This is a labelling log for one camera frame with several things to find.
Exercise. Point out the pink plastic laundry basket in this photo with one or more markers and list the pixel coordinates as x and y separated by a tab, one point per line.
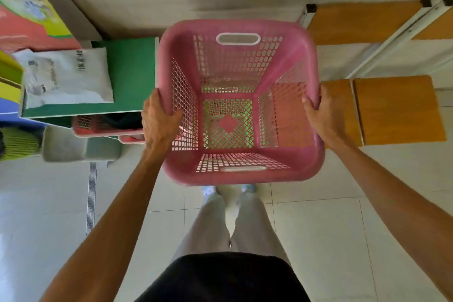
240	107

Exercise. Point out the blue box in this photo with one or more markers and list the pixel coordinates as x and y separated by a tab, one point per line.
14	116

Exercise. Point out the person's left white shoe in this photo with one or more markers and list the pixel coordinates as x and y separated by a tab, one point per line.
209	190

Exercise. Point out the colourful printed cardboard box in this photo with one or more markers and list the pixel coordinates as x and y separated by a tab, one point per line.
28	4

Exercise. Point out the person's light grey trousers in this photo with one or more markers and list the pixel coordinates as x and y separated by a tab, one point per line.
233	224

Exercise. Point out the person's left forearm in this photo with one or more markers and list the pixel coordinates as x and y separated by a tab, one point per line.
106	227

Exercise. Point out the green board shelf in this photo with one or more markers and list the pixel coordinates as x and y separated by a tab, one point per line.
131	75

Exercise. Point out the person's left hand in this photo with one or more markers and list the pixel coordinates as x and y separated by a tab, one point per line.
157	121

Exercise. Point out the person's right hand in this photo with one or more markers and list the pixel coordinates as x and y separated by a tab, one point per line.
327	117

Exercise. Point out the person's black shirt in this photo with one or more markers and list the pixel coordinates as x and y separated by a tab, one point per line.
224	278

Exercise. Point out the person's right thumb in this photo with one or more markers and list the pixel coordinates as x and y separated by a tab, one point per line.
309	104

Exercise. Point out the yellow cardboard box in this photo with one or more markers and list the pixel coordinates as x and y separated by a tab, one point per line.
9	77

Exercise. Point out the red plastic basket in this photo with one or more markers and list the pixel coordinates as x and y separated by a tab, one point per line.
106	126

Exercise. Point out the orange wooden shelf board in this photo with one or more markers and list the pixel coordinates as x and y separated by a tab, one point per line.
364	22
389	110

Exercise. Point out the person's right forearm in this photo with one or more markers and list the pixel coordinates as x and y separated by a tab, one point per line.
400	213

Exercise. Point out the green ribbed plastic bin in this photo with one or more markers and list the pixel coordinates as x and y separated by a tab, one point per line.
19	143

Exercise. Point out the white plastic mailer bag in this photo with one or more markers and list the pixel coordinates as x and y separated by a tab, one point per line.
67	77

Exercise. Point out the white metal shelf frame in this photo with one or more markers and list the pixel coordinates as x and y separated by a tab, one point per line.
389	36

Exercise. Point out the person's left thumb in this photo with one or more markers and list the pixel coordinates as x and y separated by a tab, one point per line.
174	116

